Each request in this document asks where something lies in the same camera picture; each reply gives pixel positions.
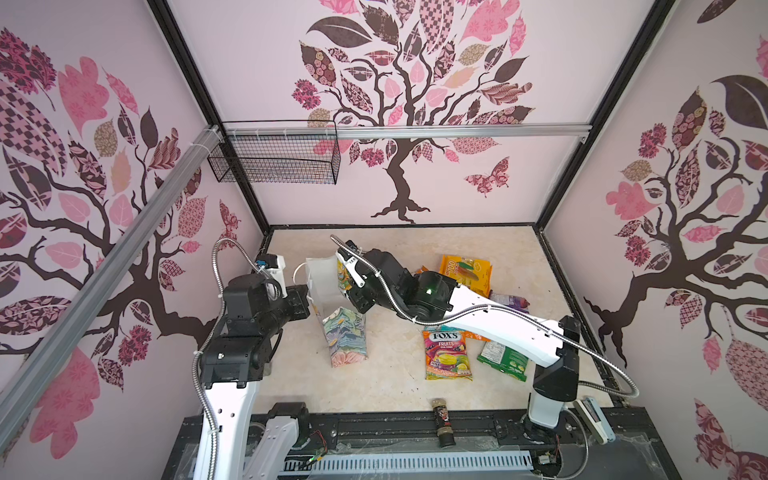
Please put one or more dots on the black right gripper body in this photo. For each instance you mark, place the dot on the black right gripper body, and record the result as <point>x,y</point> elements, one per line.
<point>363,299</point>

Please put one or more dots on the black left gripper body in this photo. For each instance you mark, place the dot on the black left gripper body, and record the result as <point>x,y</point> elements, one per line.
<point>289,309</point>

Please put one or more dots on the green Fox's mango tea bag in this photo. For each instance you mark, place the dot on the green Fox's mango tea bag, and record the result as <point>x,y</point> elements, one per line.
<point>344,280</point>

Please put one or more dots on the floral paper bag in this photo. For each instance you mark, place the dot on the floral paper bag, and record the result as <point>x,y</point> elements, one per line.
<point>344,328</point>

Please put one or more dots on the Fox's fruits candy bag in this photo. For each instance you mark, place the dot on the Fox's fruits candy bag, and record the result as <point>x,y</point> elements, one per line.
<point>446,355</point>

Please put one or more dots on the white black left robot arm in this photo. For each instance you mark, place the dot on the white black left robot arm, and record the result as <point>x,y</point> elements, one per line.
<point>286,427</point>

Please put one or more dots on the yellow orange snack bag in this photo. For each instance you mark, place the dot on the yellow orange snack bag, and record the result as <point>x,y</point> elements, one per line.
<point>475,274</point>

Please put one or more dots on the purple snack bag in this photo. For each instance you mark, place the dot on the purple snack bag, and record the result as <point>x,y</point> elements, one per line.
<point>515,302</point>

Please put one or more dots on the green white snack bag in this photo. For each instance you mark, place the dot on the green white snack bag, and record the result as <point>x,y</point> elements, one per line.
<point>504,359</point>

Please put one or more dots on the small brown black bottle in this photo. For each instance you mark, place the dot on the small brown black bottle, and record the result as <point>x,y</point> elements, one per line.
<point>444,428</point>

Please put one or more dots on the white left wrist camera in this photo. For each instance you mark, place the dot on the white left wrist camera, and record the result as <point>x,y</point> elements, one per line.
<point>274,265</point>

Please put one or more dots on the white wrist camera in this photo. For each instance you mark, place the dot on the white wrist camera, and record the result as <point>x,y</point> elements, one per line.
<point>348,253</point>
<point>274,265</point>

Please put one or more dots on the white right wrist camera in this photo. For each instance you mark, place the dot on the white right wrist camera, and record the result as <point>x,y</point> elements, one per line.
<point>348,253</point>

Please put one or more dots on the black wire basket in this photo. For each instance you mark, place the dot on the black wire basket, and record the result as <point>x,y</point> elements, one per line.
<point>278,151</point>

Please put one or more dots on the aluminium rail back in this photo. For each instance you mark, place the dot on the aluminium rail back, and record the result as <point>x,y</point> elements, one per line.
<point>408,132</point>

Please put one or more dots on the aluminium rail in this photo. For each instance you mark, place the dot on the aluminium rail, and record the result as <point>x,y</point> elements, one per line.
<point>408,132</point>
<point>24,390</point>

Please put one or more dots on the white slotted cable duct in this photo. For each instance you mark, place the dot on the white slotted cable duct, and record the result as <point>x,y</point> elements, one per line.
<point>411,463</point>

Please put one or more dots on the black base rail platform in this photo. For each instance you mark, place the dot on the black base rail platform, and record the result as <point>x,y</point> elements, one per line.
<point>571,451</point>

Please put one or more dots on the aluminium rail left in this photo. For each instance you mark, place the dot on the aluminium rail left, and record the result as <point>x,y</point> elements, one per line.
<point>24,390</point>

